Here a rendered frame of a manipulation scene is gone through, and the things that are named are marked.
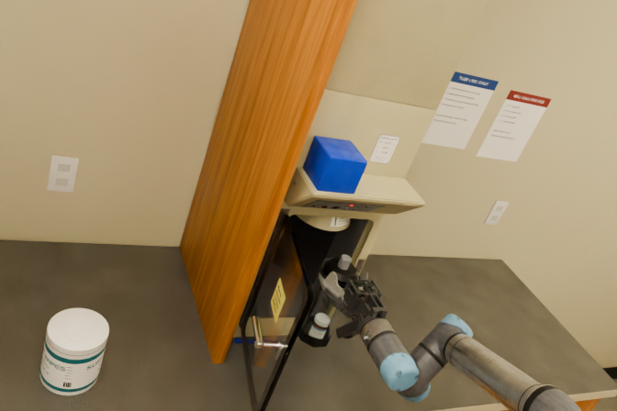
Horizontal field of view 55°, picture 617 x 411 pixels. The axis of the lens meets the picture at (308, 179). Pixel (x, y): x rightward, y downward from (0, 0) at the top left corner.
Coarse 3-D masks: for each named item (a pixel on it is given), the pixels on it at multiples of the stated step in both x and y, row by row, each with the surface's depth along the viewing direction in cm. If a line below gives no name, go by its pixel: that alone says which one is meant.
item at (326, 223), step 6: (300, 216) 158; (306, 216) 158; (312, 216) 157; (318, 216) 157; (306, 222) 157; (312, 222) 157; (318, 222) 157; (324, 222) 157; (330, 222) 157; (336, 222) 158; (342, 222) 160; (348, 222) 163; (324, 228) 157; (330, 228) 158; (336, 228) 159; (342, 228) 160
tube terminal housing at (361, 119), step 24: (336, 96) 134; (360, 96) 136; (336, 120) 137; (360, 120) 140; (384, 120) 142; (408, 120) 145; (360, 144) 144; (408, 144) 149; (384, 168) 151; (408, 168) 154; (336, 216) 154; (360, 216) 157; (384, 216) 160; (360, 240) 166; (240, 336) 167
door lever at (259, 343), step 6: (252, 318) 136; (258, 318) 136; (252, 324) 135; (258, 324) 134; (258, 330) 132; (258, 336) 131; (258, 342) 129; (264, 342) 130; (270, 342) 131; (276, 342) 132; (258, 348) 130; (276, 348) 131
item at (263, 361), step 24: (288, 216) 143; (288, 240) 138; (288, 264) 134; (264, 288) 148; (288, 288) 132; (264, 312) 145; (288, 312) 129; (264, 336) 141; (288, 336) 126; (264, 360) 138; (264, 384) 135
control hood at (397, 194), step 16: (304, 176) 137; (368, 176) 148; (384, 176) 152; (288, 192) 143; (304, 192) 135; (320, 192) 133; (368, 192) 141; (384, 192) 144; (400, 192) 147; (416, 192) 150; (384, 208) 149; (400, 208) 149
